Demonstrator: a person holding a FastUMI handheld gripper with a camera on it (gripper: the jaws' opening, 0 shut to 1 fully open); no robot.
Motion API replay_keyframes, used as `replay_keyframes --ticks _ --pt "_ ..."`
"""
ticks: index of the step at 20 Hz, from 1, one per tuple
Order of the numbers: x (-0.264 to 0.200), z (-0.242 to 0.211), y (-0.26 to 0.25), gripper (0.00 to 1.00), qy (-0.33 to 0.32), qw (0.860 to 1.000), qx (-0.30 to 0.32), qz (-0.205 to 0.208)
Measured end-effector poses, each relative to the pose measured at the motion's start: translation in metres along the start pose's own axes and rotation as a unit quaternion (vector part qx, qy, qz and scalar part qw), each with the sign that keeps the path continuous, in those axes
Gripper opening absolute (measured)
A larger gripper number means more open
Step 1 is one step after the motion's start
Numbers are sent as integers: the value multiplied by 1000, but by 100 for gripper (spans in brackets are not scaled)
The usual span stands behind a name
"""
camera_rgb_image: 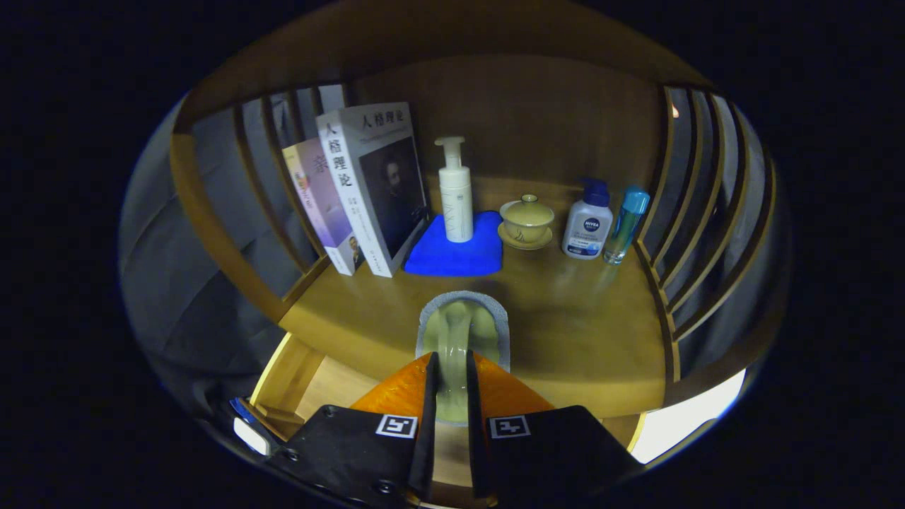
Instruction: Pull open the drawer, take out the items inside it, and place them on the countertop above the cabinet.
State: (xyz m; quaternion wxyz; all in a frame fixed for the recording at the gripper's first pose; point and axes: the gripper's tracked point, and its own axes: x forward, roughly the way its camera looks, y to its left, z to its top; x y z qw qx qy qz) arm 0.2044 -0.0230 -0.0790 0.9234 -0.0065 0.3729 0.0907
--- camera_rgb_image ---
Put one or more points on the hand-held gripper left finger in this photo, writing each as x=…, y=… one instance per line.
x=428, y=424

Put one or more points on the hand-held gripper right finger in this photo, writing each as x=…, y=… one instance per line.
x=475, y=424

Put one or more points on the wooden countertop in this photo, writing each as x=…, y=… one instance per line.
x=580, y=325

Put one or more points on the brown wooden cabinet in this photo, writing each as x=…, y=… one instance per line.
x=523, y=120

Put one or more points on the blue folded cloth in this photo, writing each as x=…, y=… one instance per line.
x=452, y=258

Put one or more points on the yellow saucer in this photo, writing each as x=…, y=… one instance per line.
x=527, y=245

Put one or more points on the yellow lidded teacup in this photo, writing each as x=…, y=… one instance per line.
x=527, y=215

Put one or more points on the white pump bottle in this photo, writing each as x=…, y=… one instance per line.
x=456, y=205

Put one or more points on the white bottle with blue cap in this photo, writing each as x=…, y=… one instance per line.
x=587, y=230

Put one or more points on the purple book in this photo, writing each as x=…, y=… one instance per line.
x=322, y=205

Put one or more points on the white book with portrait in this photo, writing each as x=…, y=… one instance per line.
x=389, y=184

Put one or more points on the teal clear bottle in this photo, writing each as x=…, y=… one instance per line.
x=626, y=223

